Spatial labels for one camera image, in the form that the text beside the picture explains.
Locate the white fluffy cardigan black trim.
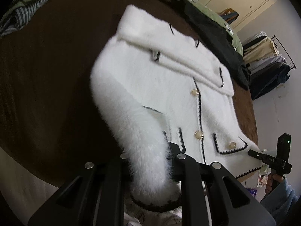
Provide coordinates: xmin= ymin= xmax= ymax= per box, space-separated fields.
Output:
xmin=90 ymin=5 xmax=262 ymax=210

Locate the brown fleece blanket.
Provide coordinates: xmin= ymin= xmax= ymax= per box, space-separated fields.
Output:
xmin=1 ymin=0 xmax=213 ymax=186

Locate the bag by closet door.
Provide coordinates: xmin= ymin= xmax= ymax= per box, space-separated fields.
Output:
xmin=219 ymin=8 xmax=239 ymax=24

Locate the clothes rack with garments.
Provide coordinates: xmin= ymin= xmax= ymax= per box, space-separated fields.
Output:
xmin=243 ymin=31 xmax=296 ymax=100

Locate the blue sleeved right forearm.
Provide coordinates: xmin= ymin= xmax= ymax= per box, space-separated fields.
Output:
xmin=260 ymin=177 xmax=300 ymax=225

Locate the black garment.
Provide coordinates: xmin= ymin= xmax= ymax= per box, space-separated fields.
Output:
xmin=179 ymin=0 xmax=251 ymax=90

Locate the grey striped garment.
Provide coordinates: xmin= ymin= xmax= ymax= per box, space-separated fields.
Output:
xmin=1 ymin=0 xmax=48 ymax=37

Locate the person's right hand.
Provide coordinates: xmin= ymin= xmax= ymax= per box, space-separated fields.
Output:
xmin=265 ymin=173 xmax=285 ymax=194

